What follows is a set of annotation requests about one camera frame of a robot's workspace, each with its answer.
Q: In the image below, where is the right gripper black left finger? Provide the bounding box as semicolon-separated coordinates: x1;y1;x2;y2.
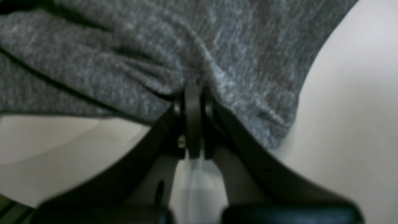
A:
34;86;195;224

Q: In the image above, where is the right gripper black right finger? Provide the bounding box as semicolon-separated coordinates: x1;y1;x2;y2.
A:
193;86;364;224

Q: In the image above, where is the grey t-shirt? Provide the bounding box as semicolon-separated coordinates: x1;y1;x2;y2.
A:
0;0;357;149

